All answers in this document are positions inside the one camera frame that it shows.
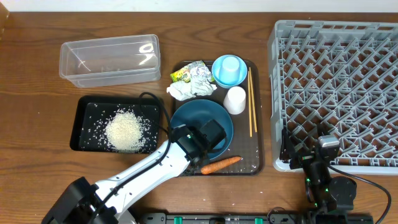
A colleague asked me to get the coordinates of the black rectangular tray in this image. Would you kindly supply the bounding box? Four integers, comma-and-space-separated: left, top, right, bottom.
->
70, 95, 162, 154

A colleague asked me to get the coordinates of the light blue cup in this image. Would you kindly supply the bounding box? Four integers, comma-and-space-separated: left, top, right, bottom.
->
219, 55, 240, 85

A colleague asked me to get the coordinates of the pink cup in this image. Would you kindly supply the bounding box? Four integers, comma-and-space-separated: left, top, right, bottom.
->
223, 86, 246, 115

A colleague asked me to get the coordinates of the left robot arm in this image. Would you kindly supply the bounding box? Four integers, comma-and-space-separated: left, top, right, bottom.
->
42, 119, 226, 224

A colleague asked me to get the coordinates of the right wooden chopstick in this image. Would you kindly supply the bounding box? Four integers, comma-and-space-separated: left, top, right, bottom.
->
249, 67, 257, 133

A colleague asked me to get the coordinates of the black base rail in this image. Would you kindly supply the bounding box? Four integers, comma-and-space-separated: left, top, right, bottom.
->
137, 210, 374, 224

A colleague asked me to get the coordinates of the yellow green snack wrapper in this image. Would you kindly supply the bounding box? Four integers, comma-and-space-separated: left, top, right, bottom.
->
170, 60, 215, 83

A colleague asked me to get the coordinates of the wooden chopstick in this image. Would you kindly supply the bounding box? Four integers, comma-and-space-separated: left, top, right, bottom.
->
249, 67, 257, 133
248, 68, 252, 138

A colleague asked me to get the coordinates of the dark blue bowl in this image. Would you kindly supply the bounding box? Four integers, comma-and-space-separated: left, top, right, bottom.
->
171, 99, 234, 160

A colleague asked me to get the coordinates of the pile of white rice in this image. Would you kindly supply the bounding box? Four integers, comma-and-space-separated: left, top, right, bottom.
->
83, 108, 156, 153

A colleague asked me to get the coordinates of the crumpled silver foil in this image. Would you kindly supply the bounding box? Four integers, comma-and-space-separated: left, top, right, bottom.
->
190, 65, 211, 82

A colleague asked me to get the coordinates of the grey dishwasher rack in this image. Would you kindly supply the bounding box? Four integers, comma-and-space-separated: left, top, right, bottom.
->
268, 20, 397, 175

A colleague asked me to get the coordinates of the clear plastic container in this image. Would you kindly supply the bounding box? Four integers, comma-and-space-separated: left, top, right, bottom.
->
59, 34, 161, 88

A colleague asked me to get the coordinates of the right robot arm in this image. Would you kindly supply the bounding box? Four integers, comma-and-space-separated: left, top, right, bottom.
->
279, 125, 357, 223

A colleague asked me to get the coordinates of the crumpled white tissue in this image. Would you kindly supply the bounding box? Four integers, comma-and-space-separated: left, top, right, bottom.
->
166, 81, 217, 101

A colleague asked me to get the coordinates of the orange carrot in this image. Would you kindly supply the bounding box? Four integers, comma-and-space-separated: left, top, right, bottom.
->
200, 156, 242, 175

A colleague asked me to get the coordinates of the light blue small bowl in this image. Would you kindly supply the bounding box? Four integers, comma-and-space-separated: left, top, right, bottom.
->
211, 55, 248, 88

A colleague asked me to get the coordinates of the brown serving tray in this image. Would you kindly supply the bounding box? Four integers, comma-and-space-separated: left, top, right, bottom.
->
169, 59, 265, 177

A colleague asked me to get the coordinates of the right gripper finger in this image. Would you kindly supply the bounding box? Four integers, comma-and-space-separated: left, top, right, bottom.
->
279, 129, 296, 161
317, 123, 328, 137

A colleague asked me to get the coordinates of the left wooden chopstick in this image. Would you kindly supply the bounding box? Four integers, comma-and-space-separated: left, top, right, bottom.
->
248, 68, 252, 138

